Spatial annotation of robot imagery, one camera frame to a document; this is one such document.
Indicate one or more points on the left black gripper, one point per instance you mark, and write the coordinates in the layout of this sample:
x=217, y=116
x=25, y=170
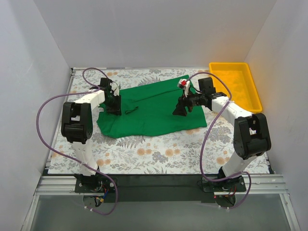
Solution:
x=115, y=103

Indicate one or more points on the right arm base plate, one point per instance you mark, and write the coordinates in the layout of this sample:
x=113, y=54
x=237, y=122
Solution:
x=227, y=186

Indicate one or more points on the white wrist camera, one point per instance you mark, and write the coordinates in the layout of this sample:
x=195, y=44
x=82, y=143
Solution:
x=115, y=89
x=184, y=84

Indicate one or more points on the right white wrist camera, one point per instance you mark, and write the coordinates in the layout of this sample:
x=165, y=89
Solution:
x=184, y=84

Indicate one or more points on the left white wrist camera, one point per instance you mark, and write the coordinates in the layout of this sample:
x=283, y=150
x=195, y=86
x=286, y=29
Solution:
x=115, y=89

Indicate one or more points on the floral table mat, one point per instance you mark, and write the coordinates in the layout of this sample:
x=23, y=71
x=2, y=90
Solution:
x=183, y=152

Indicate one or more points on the yellow plastic tray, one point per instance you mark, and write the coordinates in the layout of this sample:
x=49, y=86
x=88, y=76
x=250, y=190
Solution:
x=238, y=78

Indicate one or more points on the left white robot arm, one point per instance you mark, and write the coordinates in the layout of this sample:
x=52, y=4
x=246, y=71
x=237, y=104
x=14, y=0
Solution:
x=77, y=128

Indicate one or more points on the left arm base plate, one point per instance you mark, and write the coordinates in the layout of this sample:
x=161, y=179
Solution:
x=94, y=184

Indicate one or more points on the green t shirt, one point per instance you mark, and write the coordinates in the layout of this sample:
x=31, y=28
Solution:
x=148, y=111

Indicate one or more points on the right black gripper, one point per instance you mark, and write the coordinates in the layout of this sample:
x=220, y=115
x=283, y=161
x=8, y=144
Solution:
x=185, y=103

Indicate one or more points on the aluminium frame rail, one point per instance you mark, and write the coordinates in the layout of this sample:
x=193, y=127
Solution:
x=162, y=203

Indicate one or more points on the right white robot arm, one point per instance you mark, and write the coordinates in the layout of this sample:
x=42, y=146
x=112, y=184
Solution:
x=251, y=137

